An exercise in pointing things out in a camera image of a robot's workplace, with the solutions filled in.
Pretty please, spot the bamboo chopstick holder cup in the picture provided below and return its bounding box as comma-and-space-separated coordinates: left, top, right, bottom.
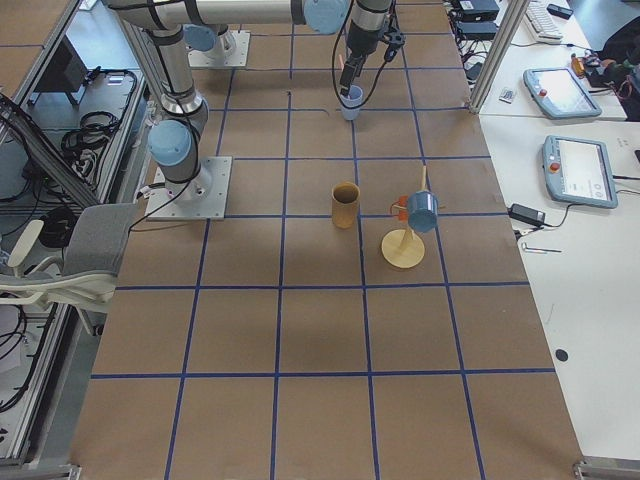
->
332, 181, 360, 229

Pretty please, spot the lower teach pendant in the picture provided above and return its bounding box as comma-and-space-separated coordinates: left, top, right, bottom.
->
542, 135, 618, 209

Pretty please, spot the black power adapter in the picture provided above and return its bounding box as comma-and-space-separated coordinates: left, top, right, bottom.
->
508, 203, 546, 227

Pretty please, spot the grey office chair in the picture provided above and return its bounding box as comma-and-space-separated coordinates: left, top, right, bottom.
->
1, 203, 137, 335

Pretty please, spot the light blue cup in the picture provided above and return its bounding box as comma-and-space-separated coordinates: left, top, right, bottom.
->
339, 85, 364, 121

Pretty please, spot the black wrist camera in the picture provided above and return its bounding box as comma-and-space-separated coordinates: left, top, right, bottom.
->
383, 28, 406, 63

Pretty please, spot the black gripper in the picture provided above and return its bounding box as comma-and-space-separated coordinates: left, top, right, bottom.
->
339, 53, 366, 99

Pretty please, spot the upper teach pendant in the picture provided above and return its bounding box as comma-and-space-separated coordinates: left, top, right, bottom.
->
523, 68, 602, 119

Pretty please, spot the aluminium frame post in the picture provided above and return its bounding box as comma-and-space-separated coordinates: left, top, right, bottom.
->
468, 0, 529, 114

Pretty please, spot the wooden mug tree stand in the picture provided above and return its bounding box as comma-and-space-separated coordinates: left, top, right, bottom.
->
381, 165, 431, 269

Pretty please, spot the teach pendant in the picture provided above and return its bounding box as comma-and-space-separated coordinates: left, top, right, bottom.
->
523, 68, 602, 119
542, 135, 618, 209

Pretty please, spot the orange mug on stand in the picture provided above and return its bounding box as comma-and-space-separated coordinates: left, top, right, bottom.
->
390, 195, 409, 222

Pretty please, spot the blue mug on stand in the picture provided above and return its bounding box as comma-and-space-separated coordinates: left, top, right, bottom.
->
406, 190, 438, 233

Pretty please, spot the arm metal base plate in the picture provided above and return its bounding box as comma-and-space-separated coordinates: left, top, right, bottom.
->
145, 156, 233, 221
184, 26, 251, 69

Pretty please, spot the white keyboard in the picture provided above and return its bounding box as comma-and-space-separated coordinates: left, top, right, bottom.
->
523, 1, 563, 44

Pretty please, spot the metal allen key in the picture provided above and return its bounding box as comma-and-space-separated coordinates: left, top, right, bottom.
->
521, 242, 562, 254

